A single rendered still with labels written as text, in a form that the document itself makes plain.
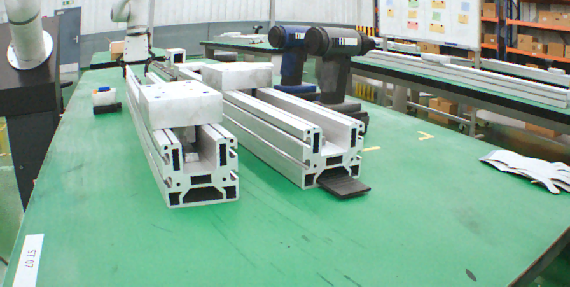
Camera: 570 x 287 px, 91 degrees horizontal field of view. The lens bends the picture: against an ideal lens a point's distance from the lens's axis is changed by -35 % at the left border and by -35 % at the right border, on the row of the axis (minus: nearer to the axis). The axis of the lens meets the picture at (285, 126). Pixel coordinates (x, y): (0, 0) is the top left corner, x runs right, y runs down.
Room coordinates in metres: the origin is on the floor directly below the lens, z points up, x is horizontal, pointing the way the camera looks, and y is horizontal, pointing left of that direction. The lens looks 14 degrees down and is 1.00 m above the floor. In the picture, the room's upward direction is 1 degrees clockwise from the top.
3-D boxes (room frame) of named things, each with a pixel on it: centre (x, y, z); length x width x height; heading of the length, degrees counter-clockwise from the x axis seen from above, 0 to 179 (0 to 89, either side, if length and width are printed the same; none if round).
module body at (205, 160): (0.81, 0.28, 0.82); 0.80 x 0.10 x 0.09; 27
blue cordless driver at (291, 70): (1.03, -0.05, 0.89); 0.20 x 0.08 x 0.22; 126
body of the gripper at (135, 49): (1.34, 0.55, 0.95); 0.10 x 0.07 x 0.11; 117
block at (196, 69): (1.28, 0.33, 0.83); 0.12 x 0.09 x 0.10; 117
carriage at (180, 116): (0.58, 0.17, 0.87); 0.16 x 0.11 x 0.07; 27
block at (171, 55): (2.17, 0.63, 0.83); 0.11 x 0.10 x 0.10; 121
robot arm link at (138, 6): (1.33, 0.56, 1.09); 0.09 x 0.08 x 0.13; 133
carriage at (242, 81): (0.89, 0.11, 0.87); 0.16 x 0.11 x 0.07; 27
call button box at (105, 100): (1.00, 0.52, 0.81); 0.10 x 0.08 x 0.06; 117
